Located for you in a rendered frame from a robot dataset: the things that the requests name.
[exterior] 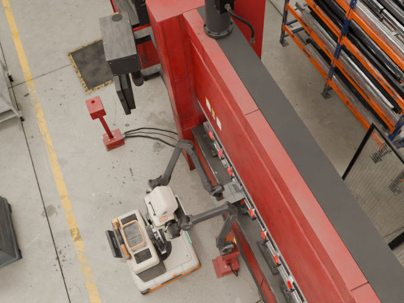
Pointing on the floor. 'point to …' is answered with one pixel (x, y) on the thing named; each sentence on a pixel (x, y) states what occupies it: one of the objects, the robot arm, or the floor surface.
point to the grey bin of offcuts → (7, 235)
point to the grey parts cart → (6, 104)
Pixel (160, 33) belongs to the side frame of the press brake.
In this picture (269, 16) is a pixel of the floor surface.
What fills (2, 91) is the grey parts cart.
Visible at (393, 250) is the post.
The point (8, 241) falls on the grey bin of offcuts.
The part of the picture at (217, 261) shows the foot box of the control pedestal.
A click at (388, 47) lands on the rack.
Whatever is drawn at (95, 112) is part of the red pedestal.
